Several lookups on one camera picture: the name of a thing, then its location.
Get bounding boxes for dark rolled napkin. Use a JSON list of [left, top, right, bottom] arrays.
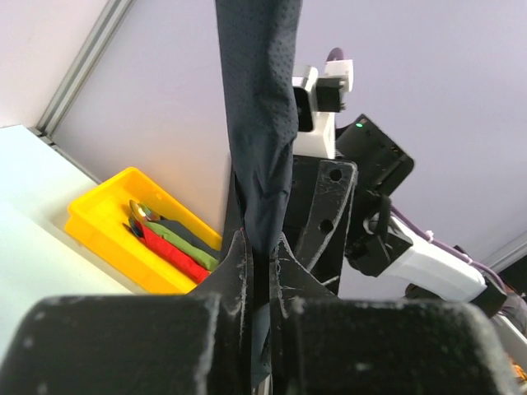
[[156, 217, 219, 256]]

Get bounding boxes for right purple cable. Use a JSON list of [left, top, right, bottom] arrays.
[[324, 47, 506, 289]]

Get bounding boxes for green rolled napkin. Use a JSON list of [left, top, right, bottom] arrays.
[[144, 221, 219, 271]]

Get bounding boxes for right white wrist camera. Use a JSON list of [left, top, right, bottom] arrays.
[[291, 59, 353, 159]]

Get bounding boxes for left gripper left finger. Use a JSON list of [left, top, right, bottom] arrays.
[[1, 231, 253, 394]]

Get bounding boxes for yellow plastic bin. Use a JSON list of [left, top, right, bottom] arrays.
[[64, 167, 222, 294]]

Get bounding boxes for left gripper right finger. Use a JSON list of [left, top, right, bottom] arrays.
[[269, 239, 517, 394]]

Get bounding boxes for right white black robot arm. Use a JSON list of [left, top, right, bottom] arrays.
[[280, 113, 506, 316]]

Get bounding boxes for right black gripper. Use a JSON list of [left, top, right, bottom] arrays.
[[222, 156, 358, 294]]

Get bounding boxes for gold spoon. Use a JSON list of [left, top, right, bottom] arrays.
[[129, 200, 152, 222]]

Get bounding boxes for right corner aluminium post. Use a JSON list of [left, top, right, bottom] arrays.
[[35, 0, 135, 138]]

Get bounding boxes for red rolled napkin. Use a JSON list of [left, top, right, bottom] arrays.
[[140, 227, 210, 284]]

